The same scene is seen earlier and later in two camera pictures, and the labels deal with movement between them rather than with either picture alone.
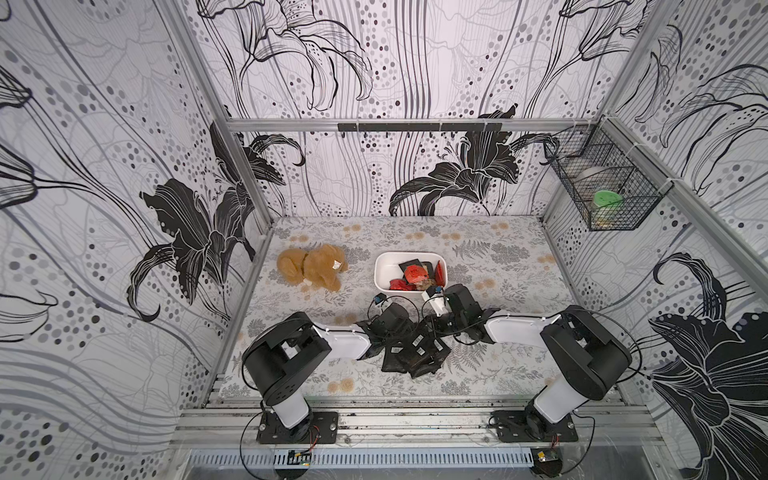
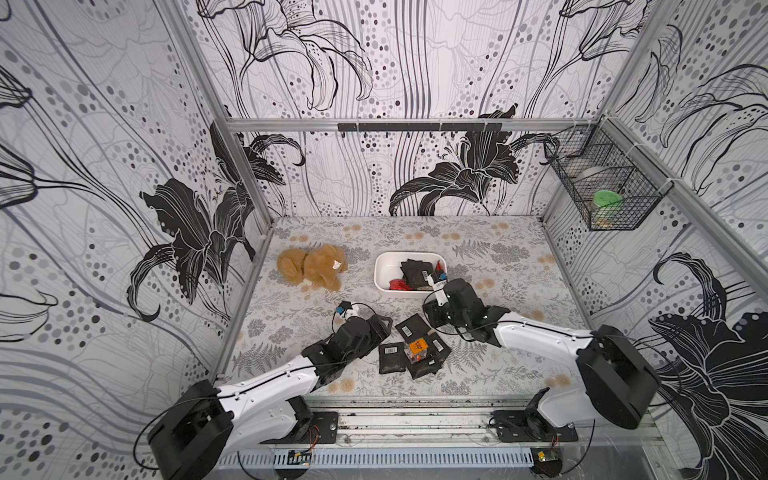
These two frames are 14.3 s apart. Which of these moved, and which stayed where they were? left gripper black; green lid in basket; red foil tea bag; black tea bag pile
Moved: left gripper black
Stayed: green lid in basket; red foil tea bag; black tea bag pile
